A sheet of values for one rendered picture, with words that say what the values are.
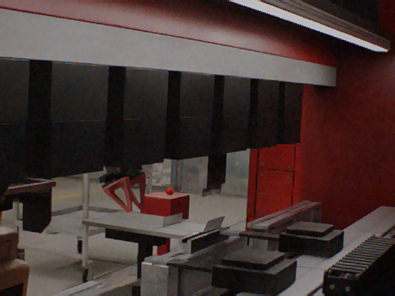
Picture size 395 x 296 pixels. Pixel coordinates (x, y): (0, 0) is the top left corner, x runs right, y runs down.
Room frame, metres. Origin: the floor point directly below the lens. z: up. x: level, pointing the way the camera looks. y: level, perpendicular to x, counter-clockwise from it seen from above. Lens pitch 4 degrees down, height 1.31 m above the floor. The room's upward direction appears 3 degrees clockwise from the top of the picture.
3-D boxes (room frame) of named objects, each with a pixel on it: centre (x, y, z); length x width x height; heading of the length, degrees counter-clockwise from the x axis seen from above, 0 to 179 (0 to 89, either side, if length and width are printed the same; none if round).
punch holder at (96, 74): (1.11, 0.20, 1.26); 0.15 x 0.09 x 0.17; 154
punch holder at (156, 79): (1.29, 0.12, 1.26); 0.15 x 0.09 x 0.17; 154
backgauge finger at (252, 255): (1.27, -0.05, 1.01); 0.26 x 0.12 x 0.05; 64
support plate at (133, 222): (1.69, 0.08, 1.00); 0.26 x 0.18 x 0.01; 64
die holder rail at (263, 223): (2.13, -0.29, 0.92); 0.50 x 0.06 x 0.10; 154
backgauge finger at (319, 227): (1.56, -0.20, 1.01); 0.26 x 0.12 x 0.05; 64
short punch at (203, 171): (1.63, -0.05, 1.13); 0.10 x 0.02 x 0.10; 154
